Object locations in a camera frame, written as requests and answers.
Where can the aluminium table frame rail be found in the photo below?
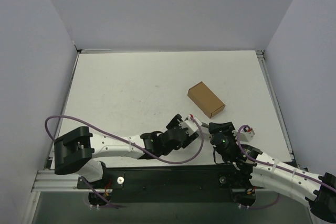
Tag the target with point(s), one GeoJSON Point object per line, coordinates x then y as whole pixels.
{"type": "Point", "coordinates": [129, 93]}

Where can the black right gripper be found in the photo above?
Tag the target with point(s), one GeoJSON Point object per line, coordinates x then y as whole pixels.
{"type": "Point", "coordinates": [221, 126]}

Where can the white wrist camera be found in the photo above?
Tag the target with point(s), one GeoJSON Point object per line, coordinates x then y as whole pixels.
{"type": "Point", "coordinates": [246, 134]}
{"type": "Point", "coordinates": [190, 124]}

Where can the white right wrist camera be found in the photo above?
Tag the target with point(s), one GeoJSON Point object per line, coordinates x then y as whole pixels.
{"type": "Point", "coordinates": [246, 134]}

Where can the brown folded cardboard box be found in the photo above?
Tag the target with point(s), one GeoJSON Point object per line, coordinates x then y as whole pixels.
{"type": "Point", "coordinates": [206, 100]}

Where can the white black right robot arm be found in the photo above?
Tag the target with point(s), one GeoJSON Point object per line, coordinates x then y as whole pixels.
{"type": "Point", "coordinates": [256, 168]}

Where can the white paper box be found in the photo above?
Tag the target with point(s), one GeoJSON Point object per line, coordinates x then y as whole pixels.
{"type": "Point", "coordinates": [204, 132]}

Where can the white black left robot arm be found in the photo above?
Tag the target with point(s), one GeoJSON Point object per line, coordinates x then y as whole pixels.
{"type": "Point", "coordinates": [80, 151]}

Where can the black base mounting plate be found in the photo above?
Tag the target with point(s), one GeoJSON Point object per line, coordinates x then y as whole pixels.
{"type": "Point", "coordinates": [173, 184]}

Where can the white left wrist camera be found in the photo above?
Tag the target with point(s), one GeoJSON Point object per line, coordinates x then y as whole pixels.
{"type": "Point", "coordinates": [190, 124]}

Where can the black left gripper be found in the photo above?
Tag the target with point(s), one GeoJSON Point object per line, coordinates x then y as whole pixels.
{"type": "Point", "coordinates": [175, 123]}

